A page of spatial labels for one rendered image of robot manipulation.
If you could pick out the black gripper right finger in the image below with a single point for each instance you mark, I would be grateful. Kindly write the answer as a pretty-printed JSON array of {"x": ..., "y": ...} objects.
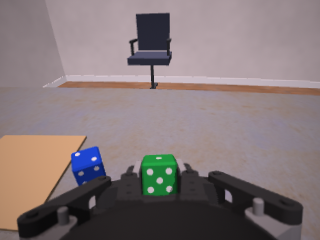
[{"x": 277, "y": 214}]

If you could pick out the peach flat square mat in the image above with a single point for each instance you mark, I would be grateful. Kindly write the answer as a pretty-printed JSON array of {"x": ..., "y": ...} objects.
[{"x": 31, "y": 167}]

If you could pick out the green die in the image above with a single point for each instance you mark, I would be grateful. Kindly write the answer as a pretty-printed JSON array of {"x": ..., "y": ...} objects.
[{"x": 159, "y": 175}]

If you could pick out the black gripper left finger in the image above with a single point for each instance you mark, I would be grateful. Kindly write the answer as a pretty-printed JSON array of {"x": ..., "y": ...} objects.
[{"x": 54, "y": 218}]

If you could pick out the blue die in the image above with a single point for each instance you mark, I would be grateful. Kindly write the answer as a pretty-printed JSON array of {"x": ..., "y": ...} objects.
[{"x": 87, "y": 164}]

